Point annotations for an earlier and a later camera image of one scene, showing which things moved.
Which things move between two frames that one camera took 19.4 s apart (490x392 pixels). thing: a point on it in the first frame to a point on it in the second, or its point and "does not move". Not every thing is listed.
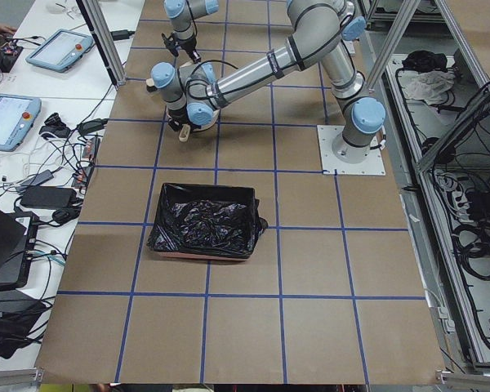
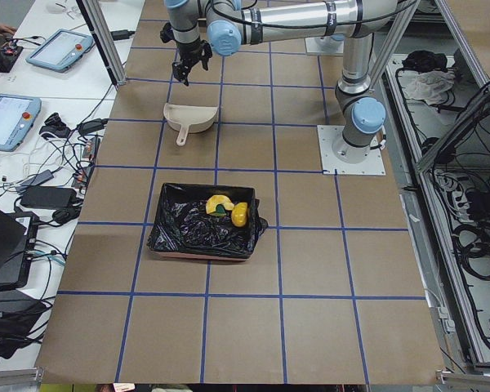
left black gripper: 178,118 to 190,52
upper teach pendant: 60,50 does not move
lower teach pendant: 7,120 does not move
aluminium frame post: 106,38 does not move
